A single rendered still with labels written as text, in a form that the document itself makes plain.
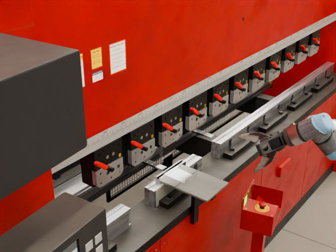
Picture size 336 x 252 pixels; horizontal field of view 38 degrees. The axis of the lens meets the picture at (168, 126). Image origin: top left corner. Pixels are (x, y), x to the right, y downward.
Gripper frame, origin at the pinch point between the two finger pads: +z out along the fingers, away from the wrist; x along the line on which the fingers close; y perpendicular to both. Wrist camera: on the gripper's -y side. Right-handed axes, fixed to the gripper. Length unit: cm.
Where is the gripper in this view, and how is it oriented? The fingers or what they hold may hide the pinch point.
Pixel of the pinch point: (244, 155)
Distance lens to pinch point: 191.0
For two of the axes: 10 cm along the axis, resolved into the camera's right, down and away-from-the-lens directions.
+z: -7.1, 3.5, 6.1
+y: 5.8, -2.2, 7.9
